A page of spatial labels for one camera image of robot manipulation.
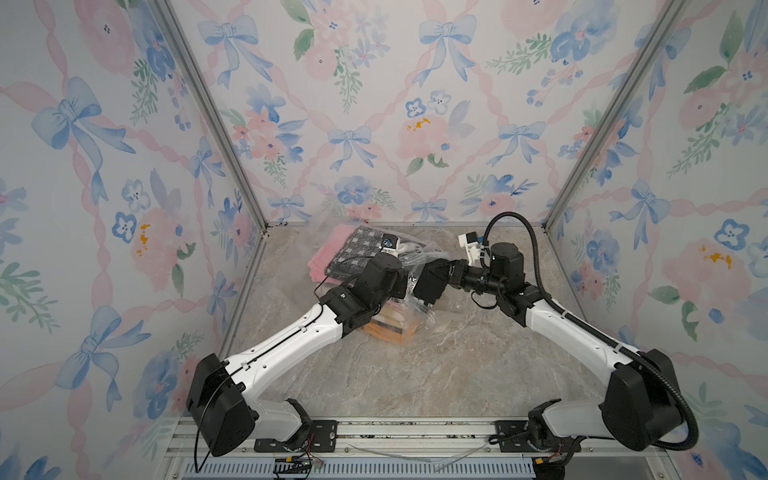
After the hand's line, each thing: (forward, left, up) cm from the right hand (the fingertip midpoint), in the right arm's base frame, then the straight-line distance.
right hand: (434, 267), depth 77 cm
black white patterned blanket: (+6, +22, -3) cm, 23 cm away
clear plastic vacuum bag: (+7, +5, -2) cm, 9 cm away
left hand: (0, +9, +1) cm, 9 cm away
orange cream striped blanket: (-9, +10, -13) cm, 18 cm away
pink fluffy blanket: (+11, +30, -6) cm, 33 cm away
